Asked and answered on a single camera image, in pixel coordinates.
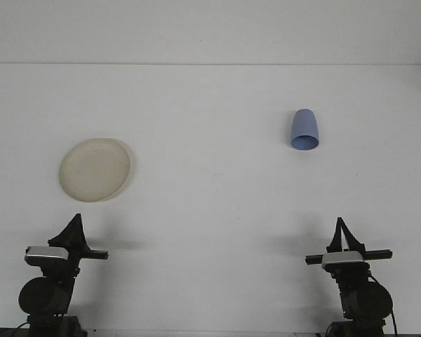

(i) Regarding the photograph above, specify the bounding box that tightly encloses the pale blue cup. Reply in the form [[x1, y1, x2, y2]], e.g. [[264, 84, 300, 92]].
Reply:
[[290, 108, 320, 152]]

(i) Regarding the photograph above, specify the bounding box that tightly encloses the pale round plate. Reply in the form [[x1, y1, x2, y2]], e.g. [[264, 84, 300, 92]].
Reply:
[[58, 138, 133, 204]]

